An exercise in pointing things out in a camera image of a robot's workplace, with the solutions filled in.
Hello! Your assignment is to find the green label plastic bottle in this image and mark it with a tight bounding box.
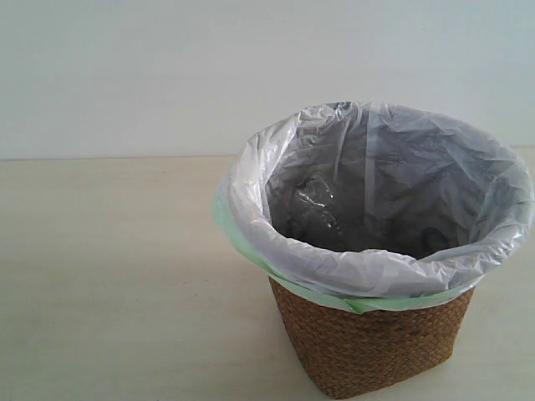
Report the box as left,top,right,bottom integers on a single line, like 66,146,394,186
287,175,342,248

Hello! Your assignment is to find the translucent white bin liner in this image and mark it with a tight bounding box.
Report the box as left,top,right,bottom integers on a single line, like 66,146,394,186
214,102,534,313

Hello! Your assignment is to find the woven wicker waste basket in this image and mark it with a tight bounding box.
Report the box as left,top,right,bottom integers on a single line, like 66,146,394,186
270,280,473,399

